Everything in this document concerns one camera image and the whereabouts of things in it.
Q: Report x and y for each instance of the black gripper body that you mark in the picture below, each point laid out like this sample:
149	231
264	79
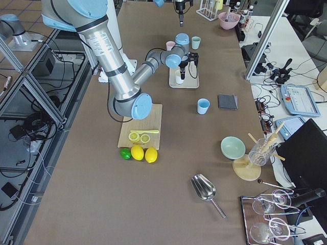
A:
182	65
180	6

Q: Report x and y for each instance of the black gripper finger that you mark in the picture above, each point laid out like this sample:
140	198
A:
181	18
182	73

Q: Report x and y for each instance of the cream white cup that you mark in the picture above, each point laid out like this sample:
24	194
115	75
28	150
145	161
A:
178	78

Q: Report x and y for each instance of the pink cup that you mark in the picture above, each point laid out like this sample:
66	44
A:
170	45

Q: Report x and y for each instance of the light blue cup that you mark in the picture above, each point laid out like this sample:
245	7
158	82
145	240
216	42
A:
202	106

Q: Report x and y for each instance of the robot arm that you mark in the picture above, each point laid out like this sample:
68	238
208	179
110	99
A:
159	3
89	19

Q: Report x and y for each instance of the cream rabbit tray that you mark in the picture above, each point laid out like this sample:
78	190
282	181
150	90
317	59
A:
191	77

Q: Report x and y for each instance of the black framed tray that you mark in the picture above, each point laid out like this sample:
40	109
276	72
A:
271	219

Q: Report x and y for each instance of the mint green cup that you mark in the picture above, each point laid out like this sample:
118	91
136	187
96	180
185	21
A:
195	42

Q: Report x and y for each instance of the yellow cup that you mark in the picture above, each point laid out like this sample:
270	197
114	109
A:
219	4

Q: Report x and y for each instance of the metal tube in bowl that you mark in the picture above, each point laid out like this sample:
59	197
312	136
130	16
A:
227	14

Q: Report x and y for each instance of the pink bowl with ice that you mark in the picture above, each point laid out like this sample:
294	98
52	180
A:
229	22

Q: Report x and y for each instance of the grey folded cloth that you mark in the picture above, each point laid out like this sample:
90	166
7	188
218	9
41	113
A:
228	101

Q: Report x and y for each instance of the wooden cutting board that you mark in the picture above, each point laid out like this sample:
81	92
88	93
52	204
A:
151	122

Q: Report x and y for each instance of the yellow plastic knife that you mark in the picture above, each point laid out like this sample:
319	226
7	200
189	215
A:
144	131

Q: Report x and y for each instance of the lemon half slice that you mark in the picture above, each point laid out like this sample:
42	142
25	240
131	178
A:
145	138
134	137

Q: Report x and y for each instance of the mint green bowl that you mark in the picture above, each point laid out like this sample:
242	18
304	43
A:
232	147

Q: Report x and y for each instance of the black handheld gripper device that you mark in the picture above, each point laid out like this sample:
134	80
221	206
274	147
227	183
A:
281	75

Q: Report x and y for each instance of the green lime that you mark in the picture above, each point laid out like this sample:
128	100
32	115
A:
125	153

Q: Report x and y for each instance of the clear glass on stand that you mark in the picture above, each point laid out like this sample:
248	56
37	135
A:
261	153

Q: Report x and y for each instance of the round wooden stand base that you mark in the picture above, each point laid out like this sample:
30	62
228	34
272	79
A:
246	170

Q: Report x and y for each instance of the blue teach pendant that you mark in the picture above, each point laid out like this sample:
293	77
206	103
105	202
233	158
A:
298	100
291	125

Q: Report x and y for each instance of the metal scoop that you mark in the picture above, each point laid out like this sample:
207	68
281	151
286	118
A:
206	190

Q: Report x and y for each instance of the black monitor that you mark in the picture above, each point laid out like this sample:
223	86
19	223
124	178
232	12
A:
305	156

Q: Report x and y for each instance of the white wire cup rack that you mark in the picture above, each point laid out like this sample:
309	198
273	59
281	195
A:
207	10

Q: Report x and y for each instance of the aluminium frame post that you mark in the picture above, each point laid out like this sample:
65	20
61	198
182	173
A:
270	27

